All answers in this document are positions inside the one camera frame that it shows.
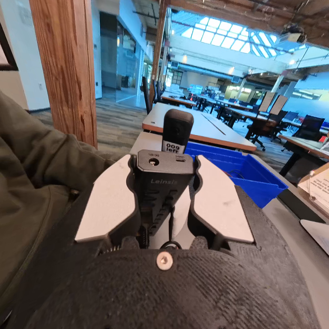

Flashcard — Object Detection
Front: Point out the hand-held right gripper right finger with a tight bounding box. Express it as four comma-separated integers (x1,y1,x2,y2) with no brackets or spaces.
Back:
188,155,255,250

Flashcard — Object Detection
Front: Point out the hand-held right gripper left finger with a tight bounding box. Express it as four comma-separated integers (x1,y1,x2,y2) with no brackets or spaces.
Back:
75,154,141,245

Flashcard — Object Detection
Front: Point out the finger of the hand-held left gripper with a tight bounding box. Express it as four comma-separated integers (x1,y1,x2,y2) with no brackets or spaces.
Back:
173,191,192,238

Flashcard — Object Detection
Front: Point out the black USB cable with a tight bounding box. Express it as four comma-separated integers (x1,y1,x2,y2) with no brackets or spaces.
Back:
159,203,182,250

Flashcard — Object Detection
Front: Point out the black USB hub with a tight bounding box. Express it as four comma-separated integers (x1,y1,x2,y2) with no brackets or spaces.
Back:
136,150,195,235

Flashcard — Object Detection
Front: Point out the blue plastic bin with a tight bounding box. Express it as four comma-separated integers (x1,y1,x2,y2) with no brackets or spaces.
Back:
185,141,289,209

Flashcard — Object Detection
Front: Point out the long wood edged table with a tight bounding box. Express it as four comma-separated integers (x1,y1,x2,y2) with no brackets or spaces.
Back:
161,91,196,107

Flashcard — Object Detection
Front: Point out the black chair back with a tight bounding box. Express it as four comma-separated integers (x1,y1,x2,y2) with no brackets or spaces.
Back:
140,76,153,115

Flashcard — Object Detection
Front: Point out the white table with wood edge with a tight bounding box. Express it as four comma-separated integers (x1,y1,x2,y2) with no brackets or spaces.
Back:
142,103,257,152

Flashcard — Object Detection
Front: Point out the wooden partition board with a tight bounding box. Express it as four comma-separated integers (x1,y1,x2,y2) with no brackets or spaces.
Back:
270,95,288,116
258,91,275,113

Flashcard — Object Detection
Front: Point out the wood edged work table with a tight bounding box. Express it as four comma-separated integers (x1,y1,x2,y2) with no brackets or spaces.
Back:
279,134,329,178

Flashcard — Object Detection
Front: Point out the white mat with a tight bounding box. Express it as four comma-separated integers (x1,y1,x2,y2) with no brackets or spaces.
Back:
300,219,329,255

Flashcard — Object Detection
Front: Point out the wooden pillar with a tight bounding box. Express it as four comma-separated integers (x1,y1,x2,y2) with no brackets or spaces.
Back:
29,0,98,149

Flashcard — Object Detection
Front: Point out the ceiling projector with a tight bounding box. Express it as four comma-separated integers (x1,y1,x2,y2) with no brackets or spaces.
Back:
274,23,307,52

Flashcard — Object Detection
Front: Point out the red and black wire bundle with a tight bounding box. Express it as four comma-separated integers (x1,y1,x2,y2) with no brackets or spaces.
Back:
223,168,246,180

